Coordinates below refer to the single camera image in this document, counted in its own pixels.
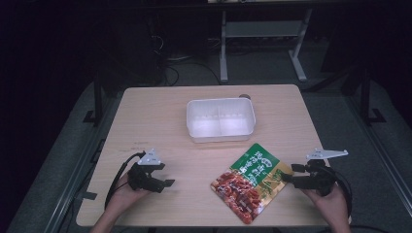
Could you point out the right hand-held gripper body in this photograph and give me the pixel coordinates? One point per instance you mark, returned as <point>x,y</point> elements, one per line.
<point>320,179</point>

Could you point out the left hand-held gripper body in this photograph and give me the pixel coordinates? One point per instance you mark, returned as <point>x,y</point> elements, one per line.
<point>145,179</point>

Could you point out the green and red food packet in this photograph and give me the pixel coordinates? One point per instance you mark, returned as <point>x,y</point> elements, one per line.
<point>251,183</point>

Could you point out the white plastic container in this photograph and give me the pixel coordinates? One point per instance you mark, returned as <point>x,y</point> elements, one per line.
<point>221,121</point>

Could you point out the person's left hand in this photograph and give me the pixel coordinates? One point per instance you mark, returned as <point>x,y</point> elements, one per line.
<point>124,195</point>

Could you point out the person's right hand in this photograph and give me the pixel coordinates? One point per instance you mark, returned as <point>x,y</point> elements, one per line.
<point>330,205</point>

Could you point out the black metal stand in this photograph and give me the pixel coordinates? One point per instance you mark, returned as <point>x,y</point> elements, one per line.
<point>366,97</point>
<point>97,103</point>

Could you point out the dark round table grommet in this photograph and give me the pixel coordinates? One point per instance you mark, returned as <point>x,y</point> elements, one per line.
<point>245,96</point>

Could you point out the black table edge bracket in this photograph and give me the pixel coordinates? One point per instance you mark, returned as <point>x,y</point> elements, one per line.
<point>86,195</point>

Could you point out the white metal desk frame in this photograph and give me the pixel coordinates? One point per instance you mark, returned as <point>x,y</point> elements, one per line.
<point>262,29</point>

